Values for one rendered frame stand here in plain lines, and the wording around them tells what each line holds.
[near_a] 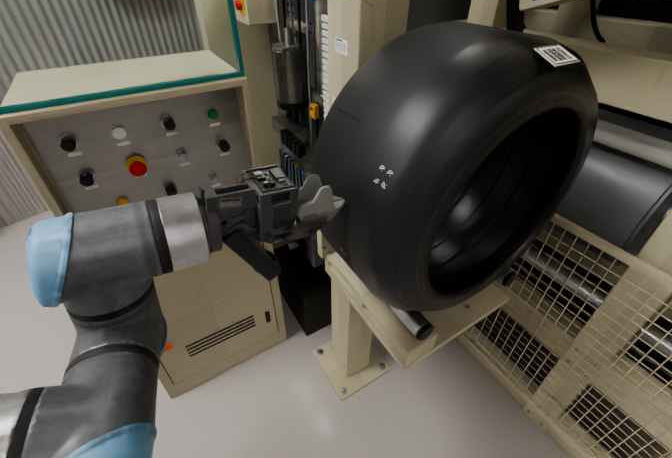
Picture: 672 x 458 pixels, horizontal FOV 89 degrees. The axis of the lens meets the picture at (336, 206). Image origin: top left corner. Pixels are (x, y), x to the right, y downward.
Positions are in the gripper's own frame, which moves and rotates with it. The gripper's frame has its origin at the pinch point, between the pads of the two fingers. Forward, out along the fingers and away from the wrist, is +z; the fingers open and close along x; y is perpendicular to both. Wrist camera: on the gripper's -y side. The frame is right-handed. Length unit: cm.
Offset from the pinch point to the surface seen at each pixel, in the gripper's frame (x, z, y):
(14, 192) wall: 244, -98, -113
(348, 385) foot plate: 22, 35, -118
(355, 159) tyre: 1.0, 3.3, 7.1
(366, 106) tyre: 4.7, 6.8, 14.0
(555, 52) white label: -9.5, 27.2, 24.6
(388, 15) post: 25.3, 25.3, 25.1
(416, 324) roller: -9.6, 17.6, -28.6
